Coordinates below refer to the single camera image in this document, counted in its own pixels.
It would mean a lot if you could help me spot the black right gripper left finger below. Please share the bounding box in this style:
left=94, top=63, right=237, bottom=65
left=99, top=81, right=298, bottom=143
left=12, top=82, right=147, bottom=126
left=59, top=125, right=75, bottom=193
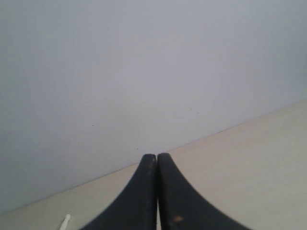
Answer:
left=83, top=154, right=157, bottom=230

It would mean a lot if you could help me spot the white wooden drumstick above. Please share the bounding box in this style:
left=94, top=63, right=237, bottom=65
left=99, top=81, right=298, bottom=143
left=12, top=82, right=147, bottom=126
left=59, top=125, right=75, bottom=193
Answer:
left=59, top=214, right=71, bottom=230

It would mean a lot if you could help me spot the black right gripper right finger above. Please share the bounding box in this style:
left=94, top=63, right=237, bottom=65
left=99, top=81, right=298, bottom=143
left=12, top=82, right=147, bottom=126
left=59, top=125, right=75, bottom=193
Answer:
left=157, top=153, right=248, bottom=230

